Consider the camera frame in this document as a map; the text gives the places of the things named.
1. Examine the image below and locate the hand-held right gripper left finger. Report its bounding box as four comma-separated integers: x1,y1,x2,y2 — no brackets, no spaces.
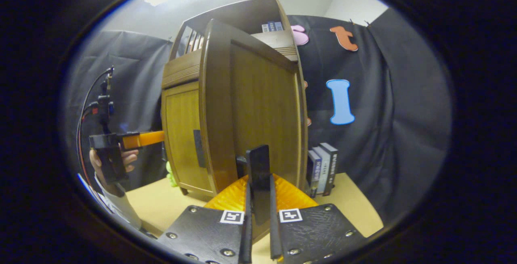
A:
157,174,253,264

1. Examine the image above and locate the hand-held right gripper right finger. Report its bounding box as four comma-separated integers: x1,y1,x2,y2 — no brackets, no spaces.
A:
269,174,368,264

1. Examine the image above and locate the wooden cabinet door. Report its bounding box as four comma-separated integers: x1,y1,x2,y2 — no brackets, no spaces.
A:
162,80,214,198
200,19,309,242

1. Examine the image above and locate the black door handle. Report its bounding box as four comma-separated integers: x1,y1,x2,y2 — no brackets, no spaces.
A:
193,130,206,168
236,145,270,226

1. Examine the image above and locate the wooden double-door shoe cabinet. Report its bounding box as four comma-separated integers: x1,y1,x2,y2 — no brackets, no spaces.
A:
161,0,309,200

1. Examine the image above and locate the green frog plush toy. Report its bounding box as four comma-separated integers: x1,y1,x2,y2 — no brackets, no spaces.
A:
166,161,178,188

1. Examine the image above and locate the blue spine book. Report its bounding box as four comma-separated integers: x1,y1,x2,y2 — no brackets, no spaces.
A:
308,150,322,198

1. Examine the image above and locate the black book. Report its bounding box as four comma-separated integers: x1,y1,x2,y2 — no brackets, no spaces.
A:
320,143,339,197

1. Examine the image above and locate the black backdrop cloth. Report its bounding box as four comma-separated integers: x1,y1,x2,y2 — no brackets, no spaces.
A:
65,14,452,224

